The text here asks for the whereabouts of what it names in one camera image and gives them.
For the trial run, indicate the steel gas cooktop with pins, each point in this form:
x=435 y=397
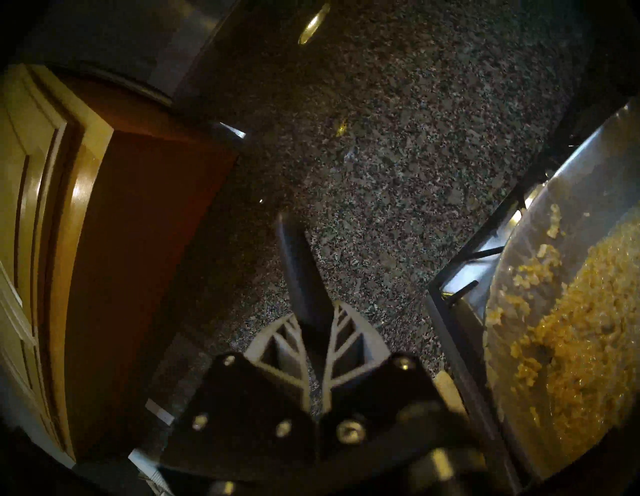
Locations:
x=460 y=320

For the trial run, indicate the cooked oatmeal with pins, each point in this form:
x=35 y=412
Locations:
x=590 y=340

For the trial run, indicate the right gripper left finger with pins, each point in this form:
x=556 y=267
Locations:
x=280 y=350

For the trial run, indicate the stainless steel pot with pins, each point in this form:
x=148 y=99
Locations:
x=565 y=200

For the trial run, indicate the wooden wall cabinets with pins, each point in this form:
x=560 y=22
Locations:
x=125 y=250

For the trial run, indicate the yellow towel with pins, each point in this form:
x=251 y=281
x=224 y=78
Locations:
x=450 y=392

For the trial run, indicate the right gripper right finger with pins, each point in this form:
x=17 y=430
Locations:
x=357 y=340

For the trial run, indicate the steel range hood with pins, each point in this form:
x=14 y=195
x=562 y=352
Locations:
x=125 y=40

